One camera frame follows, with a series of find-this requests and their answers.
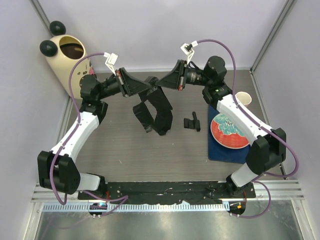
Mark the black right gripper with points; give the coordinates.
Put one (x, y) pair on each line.
(176, 79)

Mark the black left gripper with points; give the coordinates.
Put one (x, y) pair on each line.
(128, 85)

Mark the black trash bag roll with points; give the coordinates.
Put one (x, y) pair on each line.
(193, 124)

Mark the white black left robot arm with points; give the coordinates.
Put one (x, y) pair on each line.
(56, 168)

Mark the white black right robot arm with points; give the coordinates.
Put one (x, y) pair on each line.
(267, 145)

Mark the red teal floral plate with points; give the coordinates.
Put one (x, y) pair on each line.
(226, 133)

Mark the pink ceramic mug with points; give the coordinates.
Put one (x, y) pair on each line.
(244, 97)

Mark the dark blue tray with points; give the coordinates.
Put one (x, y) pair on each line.
(217, 152)

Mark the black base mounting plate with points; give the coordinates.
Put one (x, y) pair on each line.
(170, 192)

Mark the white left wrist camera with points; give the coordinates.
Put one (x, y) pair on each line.
(110, 60)

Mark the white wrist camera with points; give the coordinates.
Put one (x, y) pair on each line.
(188, 50)
(110, 60)

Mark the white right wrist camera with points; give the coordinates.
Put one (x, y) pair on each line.
(188, 50)

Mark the white slotted cable duct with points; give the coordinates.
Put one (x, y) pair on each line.
(135, 208)

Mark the aluminium frame rail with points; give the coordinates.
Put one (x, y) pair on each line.
(279, 190)

